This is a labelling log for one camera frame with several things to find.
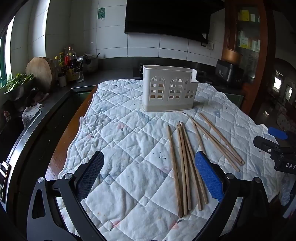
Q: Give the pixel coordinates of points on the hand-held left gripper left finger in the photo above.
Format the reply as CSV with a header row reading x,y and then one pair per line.
x,y
92,171

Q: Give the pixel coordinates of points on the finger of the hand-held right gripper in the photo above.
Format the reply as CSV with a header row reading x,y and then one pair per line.
x,y
266,145
277,133

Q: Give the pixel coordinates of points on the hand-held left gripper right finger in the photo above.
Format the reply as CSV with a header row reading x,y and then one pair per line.
x,y
208,178

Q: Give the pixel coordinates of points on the bunch of wooden chopsticks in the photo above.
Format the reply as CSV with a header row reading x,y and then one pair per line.
x,y
183,162

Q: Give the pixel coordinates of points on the white plastic utensil holder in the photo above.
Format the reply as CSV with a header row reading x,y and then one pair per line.
x,y
166,97

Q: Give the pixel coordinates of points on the white quilted cloth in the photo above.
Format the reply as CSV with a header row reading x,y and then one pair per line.
x,y
129,143

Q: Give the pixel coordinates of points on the wooden glass cabinet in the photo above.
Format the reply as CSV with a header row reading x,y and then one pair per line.
x,y
266,58

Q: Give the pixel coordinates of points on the black kitchen appliance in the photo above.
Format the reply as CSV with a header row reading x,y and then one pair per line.
x,y
227,71

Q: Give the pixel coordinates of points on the grey rag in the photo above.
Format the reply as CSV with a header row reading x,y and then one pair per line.
x,y
31,113

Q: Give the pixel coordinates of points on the copper bowl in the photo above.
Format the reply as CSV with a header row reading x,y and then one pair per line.
x,y
231,56

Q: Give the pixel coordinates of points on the small white jar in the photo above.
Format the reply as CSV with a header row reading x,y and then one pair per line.
x,y
62,81

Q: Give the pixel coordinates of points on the dark kitchen counter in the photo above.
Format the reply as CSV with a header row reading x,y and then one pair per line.
x,y
108,76

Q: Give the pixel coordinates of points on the small glass jar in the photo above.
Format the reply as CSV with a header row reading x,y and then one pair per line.
x,y
80,75

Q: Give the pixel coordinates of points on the metal pressure cooker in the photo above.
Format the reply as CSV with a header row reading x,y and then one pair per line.
x,y
91,64

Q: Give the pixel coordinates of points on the metal bowl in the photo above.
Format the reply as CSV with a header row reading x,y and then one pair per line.
x,y
16,95

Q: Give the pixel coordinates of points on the large dark soy sauce bottle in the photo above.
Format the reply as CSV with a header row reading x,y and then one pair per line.
x,y
71,62

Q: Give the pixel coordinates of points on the yellow cap oil bottle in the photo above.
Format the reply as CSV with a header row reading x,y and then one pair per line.
x,y
56,64

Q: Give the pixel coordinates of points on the round wooden cutting board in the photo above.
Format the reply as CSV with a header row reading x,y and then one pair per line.
x,y
39,70

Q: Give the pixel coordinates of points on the green label bottle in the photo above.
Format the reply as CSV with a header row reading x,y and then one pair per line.
x,y
61,60

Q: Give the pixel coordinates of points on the green leafy vegetables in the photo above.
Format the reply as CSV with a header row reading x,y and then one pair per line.
x,y
18,80

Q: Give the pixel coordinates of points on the yellow box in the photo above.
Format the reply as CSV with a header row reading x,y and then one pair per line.
x,y
244,15

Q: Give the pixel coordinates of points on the window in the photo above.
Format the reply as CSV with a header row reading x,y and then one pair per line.
x,y
8,53

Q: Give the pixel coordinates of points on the black range hood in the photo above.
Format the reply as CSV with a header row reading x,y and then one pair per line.
x,y
166,16

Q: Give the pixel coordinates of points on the white wall socket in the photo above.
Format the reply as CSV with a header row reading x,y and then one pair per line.
x,y
209,45

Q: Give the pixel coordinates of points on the green wall hook sticker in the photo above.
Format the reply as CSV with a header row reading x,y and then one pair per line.
x,y
101,12

